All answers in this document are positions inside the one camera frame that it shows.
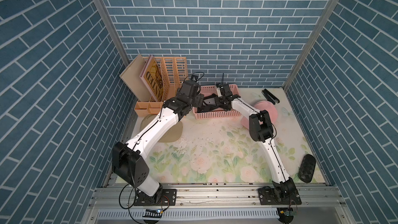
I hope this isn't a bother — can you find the black stapler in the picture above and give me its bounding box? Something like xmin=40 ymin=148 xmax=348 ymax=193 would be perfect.
xmin=262 ymin=89 xmax=280 ymax=105

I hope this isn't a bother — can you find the pink baseball cap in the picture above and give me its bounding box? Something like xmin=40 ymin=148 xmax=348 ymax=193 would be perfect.
xmin=240 ymin=100 xmax=279 ymax=130

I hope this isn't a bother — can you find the black round object on mat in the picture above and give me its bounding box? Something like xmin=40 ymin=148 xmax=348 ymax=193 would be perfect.
xmin=298 ymin=154 xmax=316 ymax=183

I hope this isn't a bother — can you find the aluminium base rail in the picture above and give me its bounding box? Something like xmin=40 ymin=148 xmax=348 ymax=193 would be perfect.
xmin=82 ymin=184 xmax=354 ymax=224

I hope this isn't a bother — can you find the black baseball cap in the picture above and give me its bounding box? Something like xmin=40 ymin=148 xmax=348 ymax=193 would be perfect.
xmin=197 ymin=93 xmax=219 ymax=113

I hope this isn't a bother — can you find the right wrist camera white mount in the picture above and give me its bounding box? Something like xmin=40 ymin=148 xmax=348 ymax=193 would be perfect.
xmin=216 ymin=83 xmax=225 ymax=97

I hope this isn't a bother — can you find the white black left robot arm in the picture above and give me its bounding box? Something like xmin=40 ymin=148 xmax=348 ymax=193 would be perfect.
xmin=112 ymin=75 xmax=204 ymax=205

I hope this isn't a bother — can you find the beige flat board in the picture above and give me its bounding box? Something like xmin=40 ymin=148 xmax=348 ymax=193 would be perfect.
xmin=120 ymin=55 xmax=151 ymax=102

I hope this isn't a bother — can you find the peach plastic desk organizer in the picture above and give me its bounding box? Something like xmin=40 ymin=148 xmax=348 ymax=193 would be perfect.
xmin=134 ymin=55 xmax=188 ymax=117

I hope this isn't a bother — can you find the pink perforated plastic basket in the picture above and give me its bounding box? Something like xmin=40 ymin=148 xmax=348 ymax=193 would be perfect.
xmin=193 ymin=86 xmax=241 ymax=119

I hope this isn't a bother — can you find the wanted poster book pink edge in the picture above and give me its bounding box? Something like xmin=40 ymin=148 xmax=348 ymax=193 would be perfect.
xmin=140 ymin=55 xmax=164 ymax=102

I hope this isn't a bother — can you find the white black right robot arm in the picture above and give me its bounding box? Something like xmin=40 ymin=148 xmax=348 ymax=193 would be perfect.
xmin=215 ymin=83 xmax=302 ymax=205

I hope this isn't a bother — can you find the beige baseball cap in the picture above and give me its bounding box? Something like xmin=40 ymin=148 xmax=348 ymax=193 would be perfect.
xmin=140 ymin=115 xmax=183 ymax=143

